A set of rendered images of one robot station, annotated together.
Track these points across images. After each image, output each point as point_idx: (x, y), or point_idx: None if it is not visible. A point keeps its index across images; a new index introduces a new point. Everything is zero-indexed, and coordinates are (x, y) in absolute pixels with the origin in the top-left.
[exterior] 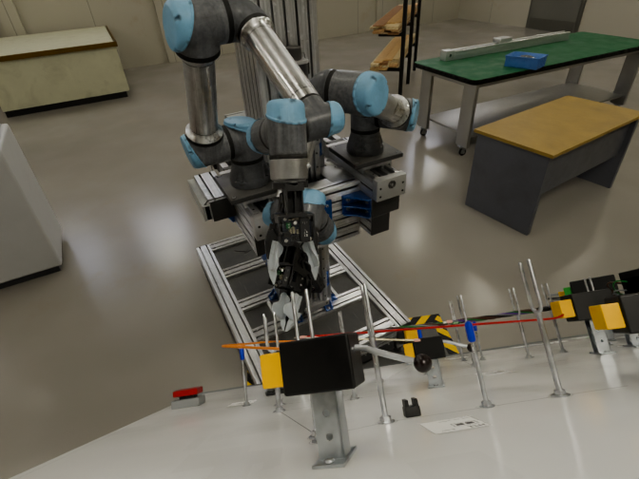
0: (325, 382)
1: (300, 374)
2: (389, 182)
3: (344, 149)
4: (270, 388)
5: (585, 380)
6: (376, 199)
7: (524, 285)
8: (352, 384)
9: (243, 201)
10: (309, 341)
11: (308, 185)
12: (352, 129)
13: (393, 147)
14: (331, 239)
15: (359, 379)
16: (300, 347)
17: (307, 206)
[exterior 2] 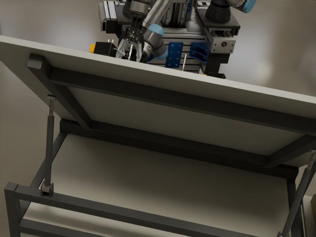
0: (103, 51)
1: (98, 49)
2: (222, 42)
3: (204, 12)
4: (90, 51)
5: None
6: (210, 50)
7: (183, 62)
8: (108, 53)
9: (125, 24)
10: (103, 42)
11: (172, 29)
12: (211, 1)
13: (236, 21)
14: (162, 58)
15: (112, 56)
16: (100, 43)
17: (151, 32)
